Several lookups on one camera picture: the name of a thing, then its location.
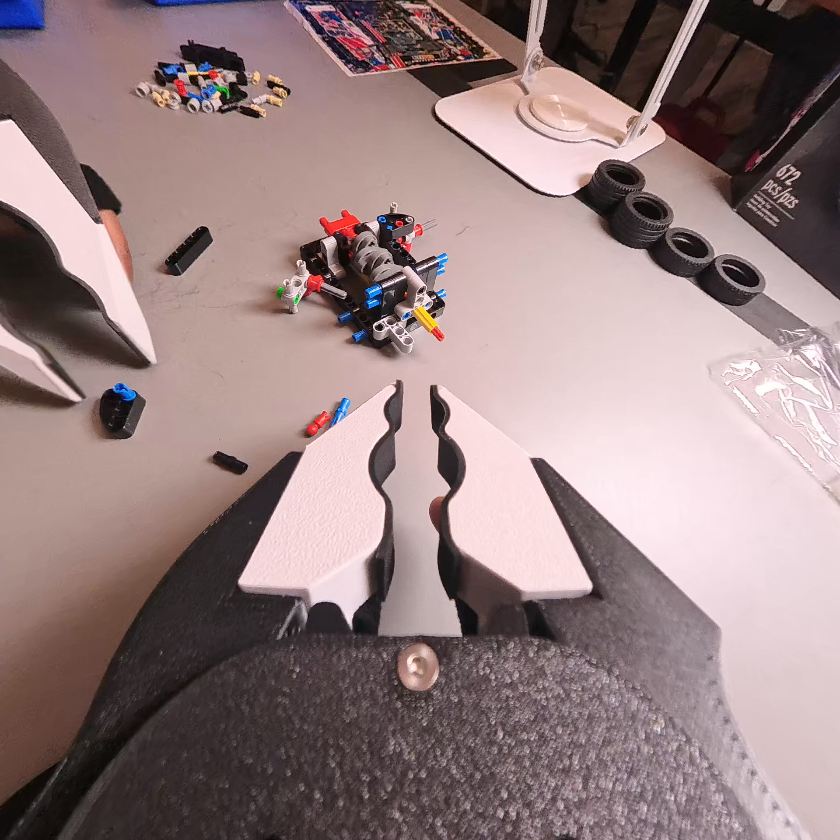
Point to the black five-hole lego beam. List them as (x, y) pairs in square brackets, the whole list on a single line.
[(189, 250)]

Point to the clear plastic bag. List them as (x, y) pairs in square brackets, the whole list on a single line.
[(787, 407)]

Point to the colourful sticker sheet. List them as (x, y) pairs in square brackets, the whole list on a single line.
[(394, 33)]

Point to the red lego pin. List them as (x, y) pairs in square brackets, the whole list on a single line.
[(316, 425)]

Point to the long blue lego pin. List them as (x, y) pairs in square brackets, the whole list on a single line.
[(341, 412)]

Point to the dark grey triangular lego liftarm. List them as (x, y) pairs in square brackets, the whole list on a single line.
[(121, 420)]

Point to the short blue lego pin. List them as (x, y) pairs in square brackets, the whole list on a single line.
[(121, 392)]

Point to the white book stand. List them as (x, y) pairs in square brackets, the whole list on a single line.
[(499, 118)]

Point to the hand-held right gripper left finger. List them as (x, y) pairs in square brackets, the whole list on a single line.
[(315, 518)]

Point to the person's left hand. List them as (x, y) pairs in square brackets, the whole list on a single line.
[(118, 243)]

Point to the pile of small lego pieces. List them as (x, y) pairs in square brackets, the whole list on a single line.
[(197, 85)]

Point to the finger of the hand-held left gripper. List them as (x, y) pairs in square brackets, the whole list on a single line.
[(26, 361), (59, 210)]

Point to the lego set box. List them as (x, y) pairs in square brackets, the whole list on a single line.
[(800, 216)]

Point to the person's right hand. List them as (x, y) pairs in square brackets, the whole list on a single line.
[(438, 514)]

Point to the black lego tyre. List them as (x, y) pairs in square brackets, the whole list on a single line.
[(620, 229), (594, 190), (666, 262), (712, 292)]

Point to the lego chassis assembly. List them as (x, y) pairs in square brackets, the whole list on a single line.
[(374, 259)]

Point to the black lego pin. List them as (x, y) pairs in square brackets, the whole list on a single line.
[(229, 462)]

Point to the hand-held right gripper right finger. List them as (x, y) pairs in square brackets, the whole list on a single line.
[(512, 525)]

